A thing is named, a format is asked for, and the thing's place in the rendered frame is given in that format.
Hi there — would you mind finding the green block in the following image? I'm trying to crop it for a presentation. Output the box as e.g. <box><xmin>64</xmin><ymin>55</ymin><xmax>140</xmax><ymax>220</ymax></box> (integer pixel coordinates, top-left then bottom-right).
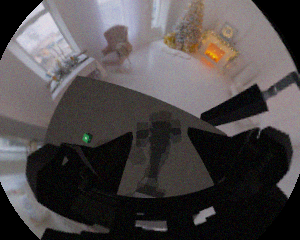
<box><xmin>83</xmin><ymin>133</ymin><xmax>93</xmax><ymax>143</ymax></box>

